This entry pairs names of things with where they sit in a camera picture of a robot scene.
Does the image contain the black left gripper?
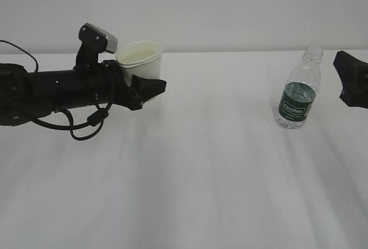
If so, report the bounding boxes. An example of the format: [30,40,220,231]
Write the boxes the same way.
[101,60,167,110]

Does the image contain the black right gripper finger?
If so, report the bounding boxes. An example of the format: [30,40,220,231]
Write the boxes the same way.
[333,51,367,107]

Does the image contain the white paper cup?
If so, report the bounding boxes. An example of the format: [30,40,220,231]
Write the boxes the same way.
[115,41,162,66]
[120,55,162,86]

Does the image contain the clear green-label water bottle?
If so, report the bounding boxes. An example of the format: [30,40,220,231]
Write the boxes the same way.
[275,47,324,129]

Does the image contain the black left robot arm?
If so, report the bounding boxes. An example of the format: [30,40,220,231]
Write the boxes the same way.
[1,60,167,129]

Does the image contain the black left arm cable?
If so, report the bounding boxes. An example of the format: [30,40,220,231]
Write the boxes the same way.
[0,40,113,141]

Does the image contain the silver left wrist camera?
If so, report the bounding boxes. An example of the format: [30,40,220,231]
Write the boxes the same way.
[74,22,118,69]

